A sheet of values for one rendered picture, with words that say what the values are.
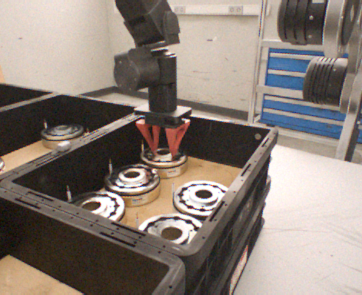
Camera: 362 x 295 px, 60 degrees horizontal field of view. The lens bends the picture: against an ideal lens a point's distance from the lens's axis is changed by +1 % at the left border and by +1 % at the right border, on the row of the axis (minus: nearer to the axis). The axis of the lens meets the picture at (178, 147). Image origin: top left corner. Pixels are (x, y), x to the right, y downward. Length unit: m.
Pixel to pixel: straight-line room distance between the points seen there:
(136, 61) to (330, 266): 0.52
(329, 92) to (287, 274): 0.80
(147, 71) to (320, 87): 0.86
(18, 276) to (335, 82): 1.12
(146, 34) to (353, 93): 0.83
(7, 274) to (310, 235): 0.57
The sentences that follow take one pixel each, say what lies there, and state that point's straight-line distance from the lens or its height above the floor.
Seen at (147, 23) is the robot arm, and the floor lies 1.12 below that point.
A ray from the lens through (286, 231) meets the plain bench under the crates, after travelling 0.74.
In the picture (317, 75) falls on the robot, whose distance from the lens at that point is 1.29.
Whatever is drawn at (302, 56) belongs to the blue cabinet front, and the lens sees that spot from 2.33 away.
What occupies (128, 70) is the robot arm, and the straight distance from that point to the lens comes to 0.53.
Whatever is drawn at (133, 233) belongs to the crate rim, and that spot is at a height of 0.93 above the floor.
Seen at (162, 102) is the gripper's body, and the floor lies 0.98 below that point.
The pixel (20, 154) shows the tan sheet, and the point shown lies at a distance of 0.82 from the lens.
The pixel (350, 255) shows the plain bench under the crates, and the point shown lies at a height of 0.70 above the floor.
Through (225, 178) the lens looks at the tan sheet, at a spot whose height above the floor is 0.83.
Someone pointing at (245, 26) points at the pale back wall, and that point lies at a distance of 3.42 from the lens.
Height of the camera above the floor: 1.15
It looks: 24 degrees down
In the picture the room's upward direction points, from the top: straight up
